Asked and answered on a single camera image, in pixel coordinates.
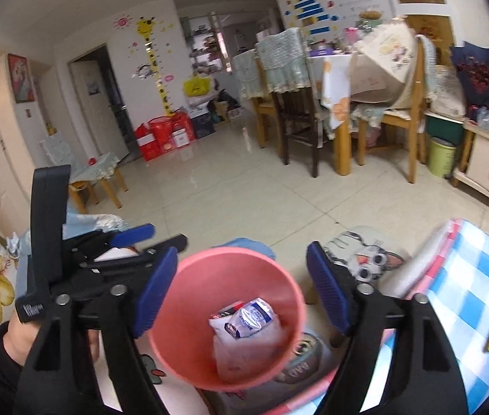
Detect giraffe wall sticker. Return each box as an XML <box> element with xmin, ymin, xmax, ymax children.
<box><xmin>134</xmin><ymin>16</ymin><xmax>177</xmax><ymax>118</ymax></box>

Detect dining table with white cloth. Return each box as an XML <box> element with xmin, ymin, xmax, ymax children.
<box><xmin>307</xmin><ymin>49</ymin><xmax>358</xmax><ymax>176</ymax></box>

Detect dark chair with knitted cover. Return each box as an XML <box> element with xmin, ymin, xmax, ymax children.
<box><xmin>255</xmin><ymin>28</ymin><xmax>328</xmax><ymax>179</ymax></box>

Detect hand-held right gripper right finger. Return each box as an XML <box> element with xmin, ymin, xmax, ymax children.
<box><xmin>306</xmin><ymin>240</ymin><xmax>471</xmax><ymax>415</ymax></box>

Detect red gift boxes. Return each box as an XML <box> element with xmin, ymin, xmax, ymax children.
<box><xmin>134</xmin><ymin>112</ymin><xmax>196</xmax><ymax>162</ymax></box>

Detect large white blue-print packet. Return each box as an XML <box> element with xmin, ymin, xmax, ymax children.
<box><xmin>209</xmin><ymin>308</ymin><xmax>298</xmax><ymax>384</ymax></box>

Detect yellow shopping bag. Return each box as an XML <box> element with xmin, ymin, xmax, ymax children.
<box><xmin>183</xmin><ymin>75</ymin><xmax>212</xmax><ymax>98</ymax></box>

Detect cluttered shelf unit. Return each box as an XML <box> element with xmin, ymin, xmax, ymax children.
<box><xmin>187</xmin><ymin>12</ymin><xmax>233</xmax><ymax>75</ymax></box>

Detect framed wall picture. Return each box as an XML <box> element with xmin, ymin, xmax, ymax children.
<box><xmin>7</xmin><ymin>54</ymin><xmax>37</xmax><ymax>104</ymax></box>

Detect cat print stool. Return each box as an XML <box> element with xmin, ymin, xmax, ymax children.
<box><xmin>305</xmin><ymin>225</ymin><xmax>410</xmax><ymax>304</ymax></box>

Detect wooden chair with knitted cover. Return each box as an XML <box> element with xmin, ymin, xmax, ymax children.
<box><xmin>356</xmin><ymin>36</ymin><xmax>430</xmax><ymax>185</ymax></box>

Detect cream cartoon tote bag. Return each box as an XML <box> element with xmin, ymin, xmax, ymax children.
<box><xmin>352</xmin><ymin>17</ymin><xmax>419</xmax><ymax>110</ymax></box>

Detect white door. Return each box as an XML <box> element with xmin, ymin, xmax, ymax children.
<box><xmin>68</xmin><ymin>45</ymin><xmax>131</xmax><ymax>164</ymax></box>

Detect green waste bin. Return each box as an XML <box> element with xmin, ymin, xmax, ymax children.
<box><xmin>426</xmin><ymin>136</ymin><xmax>458</xmax><ymax>178</ymax></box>

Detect light wooden chair lace cover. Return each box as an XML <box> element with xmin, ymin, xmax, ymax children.
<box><xmin>233</xmin><ymin>49</ymin><xmax>280</xmax><ymax>148</ymax></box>

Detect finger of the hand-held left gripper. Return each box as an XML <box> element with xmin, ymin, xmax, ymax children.
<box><xmin>107</xmin><ymin>223</ymin><xmax>156</xmax><ymax>248</ymax></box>
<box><xmin>96</xmin><ymin>234</ymin><xmax>189</xmax><ymax>271</ymax></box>

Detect small table with lace cloth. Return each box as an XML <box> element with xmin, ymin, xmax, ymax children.
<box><xmin>39</xmin><ymin>136</ymin><xmax>129</xmax><ymax>215</ymax></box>

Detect dark green storage box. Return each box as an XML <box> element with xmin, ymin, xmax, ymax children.
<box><xmin>425</xmin><ymin>112</ymin><xmax>466</xmax><ymax>146</ymax></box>

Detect person's left hand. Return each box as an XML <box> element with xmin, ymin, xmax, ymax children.
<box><xmin>3</xmin><ymin>321</ymin><xmax>40</xmax><ymax>367</ymax></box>

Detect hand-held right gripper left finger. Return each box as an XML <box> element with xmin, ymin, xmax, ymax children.
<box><xmin>19</xmin><ymin>246</ymin><xmax>179</xmax><ymax>415</ymax></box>

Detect crushed clear plastic bottle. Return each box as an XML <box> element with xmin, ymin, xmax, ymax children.
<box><xmin>224</xmin><ymin>297</ymin><xmax>277</xmax><ymax>340</ymax></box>

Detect dark wrapped flower bouquet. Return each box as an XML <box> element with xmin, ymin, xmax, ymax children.
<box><xmin>449</xmin><ymin>42</ymin><xmax>489</xmax><ymax>110</ymax></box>

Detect pink plastic bin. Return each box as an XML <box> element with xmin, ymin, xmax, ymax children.
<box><xmin>147</xmin><ymin>248</ymin><xmax>306</xmax><ymax>393</ymax></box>

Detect cartoon print stool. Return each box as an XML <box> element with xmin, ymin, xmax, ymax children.
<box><xmin>227</xmin><ymin>332</ymin><xmax>337</xmax><ymax>415</ymax></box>

